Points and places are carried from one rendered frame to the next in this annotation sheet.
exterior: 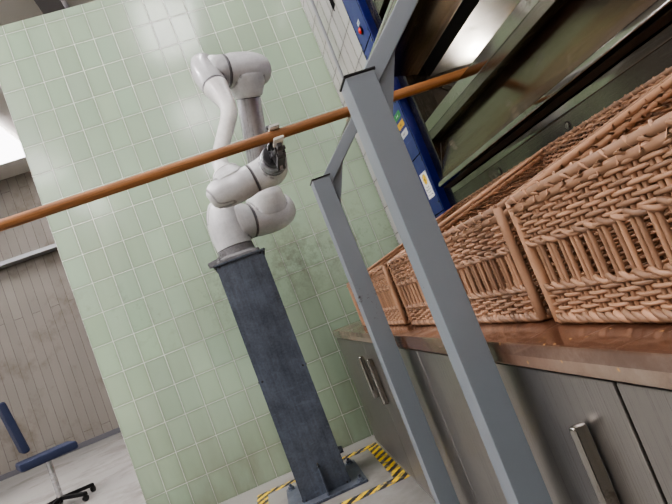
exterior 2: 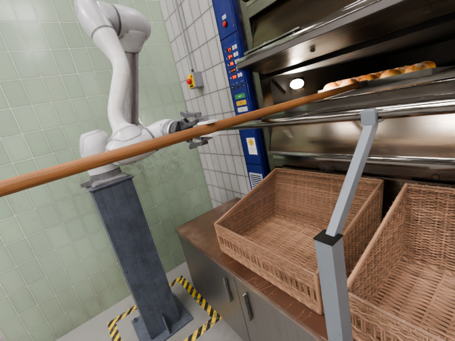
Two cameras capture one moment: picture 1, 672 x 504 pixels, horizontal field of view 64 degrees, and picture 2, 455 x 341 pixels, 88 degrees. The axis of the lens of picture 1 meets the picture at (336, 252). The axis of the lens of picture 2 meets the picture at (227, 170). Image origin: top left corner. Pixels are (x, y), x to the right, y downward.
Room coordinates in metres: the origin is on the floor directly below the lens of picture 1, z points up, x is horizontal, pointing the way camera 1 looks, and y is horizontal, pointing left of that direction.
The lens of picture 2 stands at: (0.83, 0.30, 1.25)
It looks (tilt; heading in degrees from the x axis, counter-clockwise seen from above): 15 degrees down; 337
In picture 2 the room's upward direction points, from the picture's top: 13 degrees counter-clockwise
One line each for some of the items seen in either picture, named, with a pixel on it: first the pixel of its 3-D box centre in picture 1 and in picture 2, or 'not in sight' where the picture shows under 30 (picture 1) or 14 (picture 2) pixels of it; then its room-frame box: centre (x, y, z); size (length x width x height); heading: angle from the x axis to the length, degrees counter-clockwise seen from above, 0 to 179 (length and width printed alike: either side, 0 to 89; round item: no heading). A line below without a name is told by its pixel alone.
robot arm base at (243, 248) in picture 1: (233, 255); (103, 176); (2.25, 0.41, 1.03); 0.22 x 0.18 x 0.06; 100
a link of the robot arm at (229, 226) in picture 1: (228, 223); (99, 150); (2.26, 0.38, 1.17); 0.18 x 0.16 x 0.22; 120
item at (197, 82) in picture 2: not in sight; (194, 80); (2.52, -0.34, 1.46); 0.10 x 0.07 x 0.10; 10
